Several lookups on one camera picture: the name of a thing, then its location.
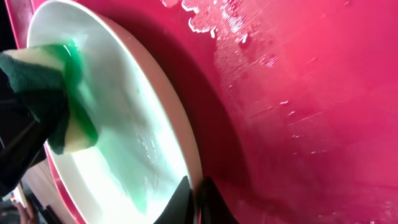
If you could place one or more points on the green yellow sponge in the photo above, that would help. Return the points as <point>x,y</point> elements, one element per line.
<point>45,80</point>

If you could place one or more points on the white plate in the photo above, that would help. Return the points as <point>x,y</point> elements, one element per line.
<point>145,145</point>

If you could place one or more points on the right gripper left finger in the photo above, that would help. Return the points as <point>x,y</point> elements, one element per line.
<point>180,208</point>

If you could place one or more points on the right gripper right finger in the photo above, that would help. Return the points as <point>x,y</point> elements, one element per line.
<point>211,205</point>

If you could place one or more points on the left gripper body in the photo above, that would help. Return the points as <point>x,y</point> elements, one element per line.
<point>21,135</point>

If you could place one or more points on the red plastic tray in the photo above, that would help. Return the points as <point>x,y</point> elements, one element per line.
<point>293,103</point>

